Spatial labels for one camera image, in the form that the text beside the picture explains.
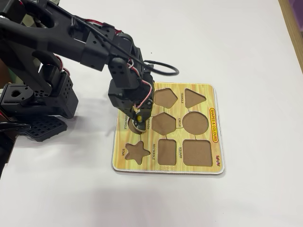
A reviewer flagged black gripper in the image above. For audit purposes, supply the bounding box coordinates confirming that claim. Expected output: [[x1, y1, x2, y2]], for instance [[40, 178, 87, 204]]
[[107, 56, 156, 122]]

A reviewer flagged black semicircle piece yellow pin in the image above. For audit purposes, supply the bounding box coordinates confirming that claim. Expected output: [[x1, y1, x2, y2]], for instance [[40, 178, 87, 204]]
[[129, 113, 148, 132]]

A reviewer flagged wooden shape puzzle board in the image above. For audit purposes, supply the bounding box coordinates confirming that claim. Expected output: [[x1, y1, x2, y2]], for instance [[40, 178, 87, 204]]
[[111, 82, 225, 176]]

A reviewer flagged black table clamp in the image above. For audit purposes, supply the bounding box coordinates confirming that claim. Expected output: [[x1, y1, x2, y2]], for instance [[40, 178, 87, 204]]
[[0, 122, 31, 133]]

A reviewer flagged purple plastic box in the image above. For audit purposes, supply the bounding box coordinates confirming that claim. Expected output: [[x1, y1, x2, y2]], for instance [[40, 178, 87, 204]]
[[287, 0, 303, 43]]

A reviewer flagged red white gripper servo wire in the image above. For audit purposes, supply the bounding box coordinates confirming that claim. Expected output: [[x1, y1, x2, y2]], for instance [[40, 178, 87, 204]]
[[127, 59, 153, 112]]

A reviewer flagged black camera cable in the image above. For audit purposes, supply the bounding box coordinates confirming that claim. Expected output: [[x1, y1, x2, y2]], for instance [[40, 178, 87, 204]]
[[68, 14, 180, 77]]

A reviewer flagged red servo wire bundle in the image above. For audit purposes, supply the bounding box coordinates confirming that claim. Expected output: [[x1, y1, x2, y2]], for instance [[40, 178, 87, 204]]
[[53, 55, 71, 74]]

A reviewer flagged black grid base plate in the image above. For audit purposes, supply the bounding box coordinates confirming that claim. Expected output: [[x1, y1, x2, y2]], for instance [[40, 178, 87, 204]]
[[23, 115, 68, 142]]

